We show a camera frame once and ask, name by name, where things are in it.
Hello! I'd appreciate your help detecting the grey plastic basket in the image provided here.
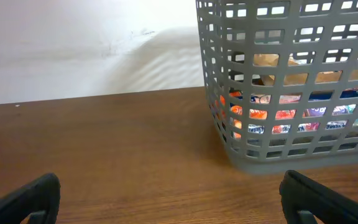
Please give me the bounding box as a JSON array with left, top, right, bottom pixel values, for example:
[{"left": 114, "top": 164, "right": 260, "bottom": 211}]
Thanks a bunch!
[{"left": 196, "top": 0, "right": 358, "bottom": 173}]

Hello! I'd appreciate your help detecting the tissue multipack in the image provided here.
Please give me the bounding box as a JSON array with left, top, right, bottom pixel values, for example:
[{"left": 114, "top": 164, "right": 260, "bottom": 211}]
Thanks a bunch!
[{"left": 212, "top": 88, "right": 358, "bottom": 139}]

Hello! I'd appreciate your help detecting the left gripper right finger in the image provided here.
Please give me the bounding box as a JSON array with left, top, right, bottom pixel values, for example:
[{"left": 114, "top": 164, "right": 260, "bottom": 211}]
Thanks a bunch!
[{"left": 279, "top": 170, "right": 358, "bottom": 224}]

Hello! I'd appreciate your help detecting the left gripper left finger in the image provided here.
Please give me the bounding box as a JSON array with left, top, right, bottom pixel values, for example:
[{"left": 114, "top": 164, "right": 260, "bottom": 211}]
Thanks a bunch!
[{"left": 0, "top": 173, "right": 60, "bottom": 224}]

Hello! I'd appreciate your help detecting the brown snack bag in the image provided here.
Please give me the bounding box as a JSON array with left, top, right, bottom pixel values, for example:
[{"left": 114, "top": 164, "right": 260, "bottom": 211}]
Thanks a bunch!
[{"left": 254, "top": 54, "right": 358, "bottom": 86}]

